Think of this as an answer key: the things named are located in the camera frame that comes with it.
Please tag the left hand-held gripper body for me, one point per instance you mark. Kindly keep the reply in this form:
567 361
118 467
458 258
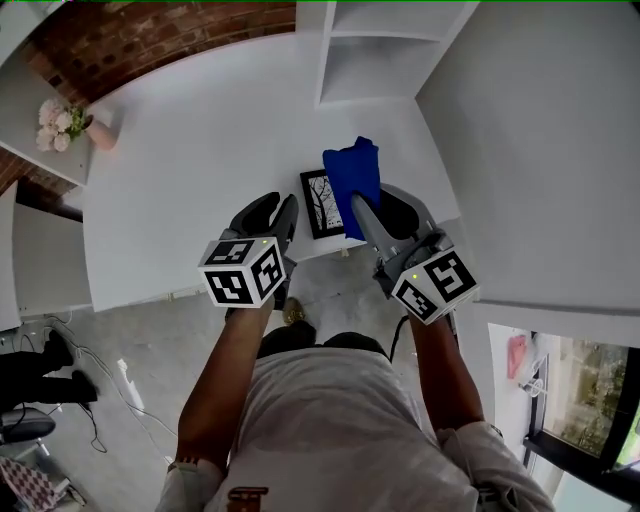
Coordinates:
235 280

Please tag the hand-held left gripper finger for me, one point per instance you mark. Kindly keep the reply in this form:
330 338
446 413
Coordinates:
286 220
255 212

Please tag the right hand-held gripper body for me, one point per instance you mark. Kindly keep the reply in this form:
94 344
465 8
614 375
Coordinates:
435 285

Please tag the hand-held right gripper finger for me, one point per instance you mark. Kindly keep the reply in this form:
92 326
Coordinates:
407 212
372 225

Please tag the black picture frame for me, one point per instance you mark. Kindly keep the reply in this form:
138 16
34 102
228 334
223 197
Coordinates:
320 205

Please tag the blue cloth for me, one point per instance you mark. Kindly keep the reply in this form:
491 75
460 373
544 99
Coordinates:
352 175

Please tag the person's left forearm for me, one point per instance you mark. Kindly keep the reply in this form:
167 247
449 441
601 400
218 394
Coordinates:
225 380

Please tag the person's right forearm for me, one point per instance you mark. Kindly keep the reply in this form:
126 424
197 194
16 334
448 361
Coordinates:
442 370

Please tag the checkered cloth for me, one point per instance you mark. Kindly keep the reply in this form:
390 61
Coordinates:
27 485

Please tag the person's brown shoe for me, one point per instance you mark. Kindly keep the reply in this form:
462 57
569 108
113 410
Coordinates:
293 311

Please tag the person's dark trousers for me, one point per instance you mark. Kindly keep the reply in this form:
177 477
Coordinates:
300 336

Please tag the pink hanging item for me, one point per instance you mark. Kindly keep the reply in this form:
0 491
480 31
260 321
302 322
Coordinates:
516 356

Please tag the white open shelf unit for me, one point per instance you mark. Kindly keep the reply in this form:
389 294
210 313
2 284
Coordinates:
380 55

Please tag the pink vase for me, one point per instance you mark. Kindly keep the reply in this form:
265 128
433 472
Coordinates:
102 131

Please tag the person's light grey shirt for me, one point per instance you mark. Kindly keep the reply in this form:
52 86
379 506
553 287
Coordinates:
340 430

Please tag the white side cabinet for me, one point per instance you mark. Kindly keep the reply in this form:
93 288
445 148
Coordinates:
47 260

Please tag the black framed window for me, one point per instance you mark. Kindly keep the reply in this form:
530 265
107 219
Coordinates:
590 400

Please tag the pink flower bouquet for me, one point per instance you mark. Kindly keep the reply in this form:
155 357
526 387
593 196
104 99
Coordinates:
56 125

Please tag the grey office chair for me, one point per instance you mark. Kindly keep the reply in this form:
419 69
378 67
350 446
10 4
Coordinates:
25 425

